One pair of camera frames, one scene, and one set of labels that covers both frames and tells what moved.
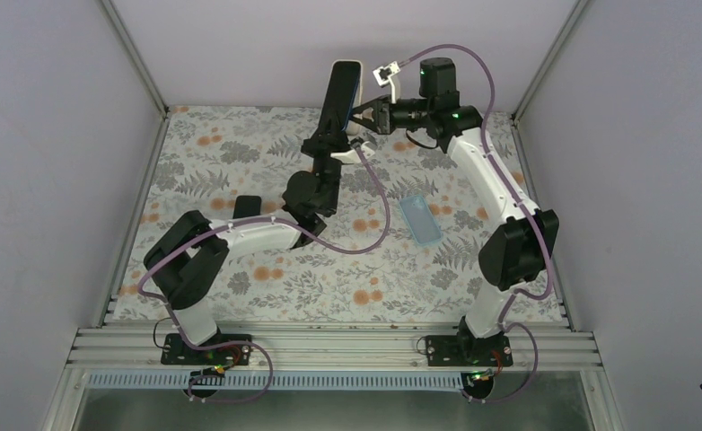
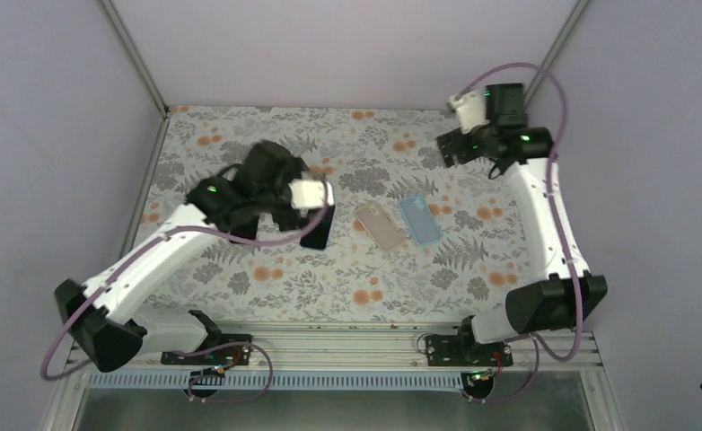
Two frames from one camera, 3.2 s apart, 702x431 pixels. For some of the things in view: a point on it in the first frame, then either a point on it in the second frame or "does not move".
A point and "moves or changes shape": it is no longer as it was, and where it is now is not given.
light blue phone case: x=420 y=219 does not move
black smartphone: x=340 y=95 moves or changes shape
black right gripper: x=382 y=124 -> x=463 y=153
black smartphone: x=354 y=125 -> x=380 y=225
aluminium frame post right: x=554 y=50 does not move
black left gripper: x=333 y=142 -> x=291 y=221
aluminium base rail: x=346 y=345 does not move
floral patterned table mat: x=395 y=243 does not move
